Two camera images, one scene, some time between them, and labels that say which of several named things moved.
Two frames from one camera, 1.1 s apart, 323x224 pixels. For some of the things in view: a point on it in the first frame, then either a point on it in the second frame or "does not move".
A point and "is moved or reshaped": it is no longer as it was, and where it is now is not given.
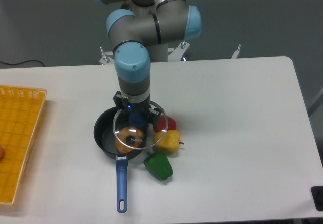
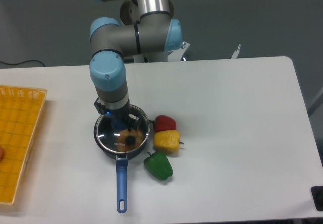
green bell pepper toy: (158, 165) does not move
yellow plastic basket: (20, 109) does not move
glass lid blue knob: (138, 119) is moved or reshaped
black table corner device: (317, 192) does not move
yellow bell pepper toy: (167, 141) does not move
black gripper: (139, 109) -> (119, 114)
